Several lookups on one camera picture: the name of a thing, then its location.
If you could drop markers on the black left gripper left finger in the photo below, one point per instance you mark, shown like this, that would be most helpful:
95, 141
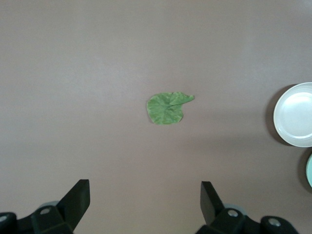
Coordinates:
70, 207

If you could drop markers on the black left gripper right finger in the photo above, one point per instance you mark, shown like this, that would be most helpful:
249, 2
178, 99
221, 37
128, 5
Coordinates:
214, 209

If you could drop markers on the green lettuce leaf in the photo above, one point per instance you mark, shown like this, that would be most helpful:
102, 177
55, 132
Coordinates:
163, 112

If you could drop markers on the pale green plate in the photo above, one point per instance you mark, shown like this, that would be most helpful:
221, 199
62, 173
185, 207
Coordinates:
310, 170

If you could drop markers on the beige plate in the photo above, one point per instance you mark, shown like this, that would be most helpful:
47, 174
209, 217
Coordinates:
295, 114

